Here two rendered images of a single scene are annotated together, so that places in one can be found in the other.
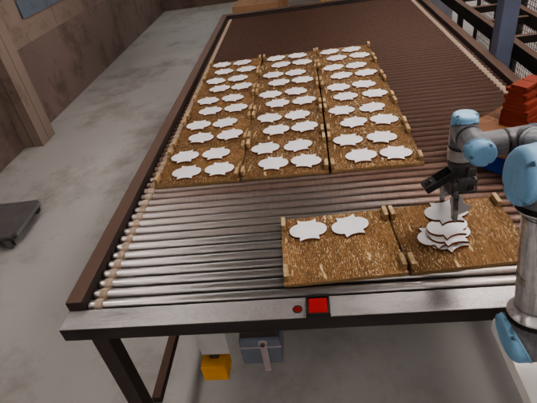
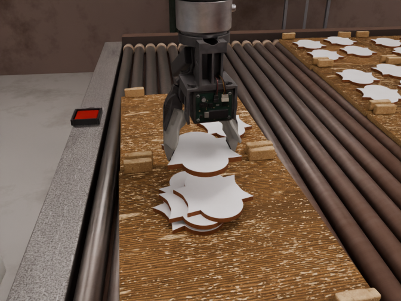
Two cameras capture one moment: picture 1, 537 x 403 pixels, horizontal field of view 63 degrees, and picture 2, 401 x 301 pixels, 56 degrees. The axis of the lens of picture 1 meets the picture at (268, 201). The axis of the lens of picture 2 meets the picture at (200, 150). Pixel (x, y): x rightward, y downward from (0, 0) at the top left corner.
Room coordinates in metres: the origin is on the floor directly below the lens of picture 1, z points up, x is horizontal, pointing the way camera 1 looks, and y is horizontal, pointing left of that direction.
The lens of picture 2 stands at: (0.99, -1.12, 1.37)
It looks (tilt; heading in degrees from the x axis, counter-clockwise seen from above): 30 degrees down; 75
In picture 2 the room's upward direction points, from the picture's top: straight up
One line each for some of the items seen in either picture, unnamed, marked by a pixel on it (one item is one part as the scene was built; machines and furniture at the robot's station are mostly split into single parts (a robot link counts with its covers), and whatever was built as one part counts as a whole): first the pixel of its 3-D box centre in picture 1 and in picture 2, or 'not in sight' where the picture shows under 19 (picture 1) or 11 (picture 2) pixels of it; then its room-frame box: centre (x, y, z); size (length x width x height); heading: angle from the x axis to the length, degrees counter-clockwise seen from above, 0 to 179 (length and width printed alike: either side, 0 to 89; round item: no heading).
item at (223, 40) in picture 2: (459, 174); (204, 75); (1.13, -0.61, 1.19); 0.09 x 0.08 x 0.12; 88
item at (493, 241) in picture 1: (455, 233); (222, 227); (1.16, -0.64, 0.93); 0.41 x 0.35 x 0.02; 86
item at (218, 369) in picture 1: (212, 350); not in sight; (0.98, 0.28, 0.74); 0.09 x 0.08 x 0.24; 82
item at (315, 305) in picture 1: (317, 306); (87, 116); (0.93, -0.10, 0.92); 0.06 x 0.06 x 0.01; 82
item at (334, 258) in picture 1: (338, 245); (187, 123); (1.19, -0.22, 0.93); 0.41 x 0.35 x 0.02; 85
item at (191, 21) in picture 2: (459, 152); (206, 15); (1.13, -0.60, 1.27); 0.08 x 0.08 x 0.05
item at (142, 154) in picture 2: (403, 261); (138, 158); (1.04, -0.41, 0.95); 0.06 x 0.02 x 0.03; 175
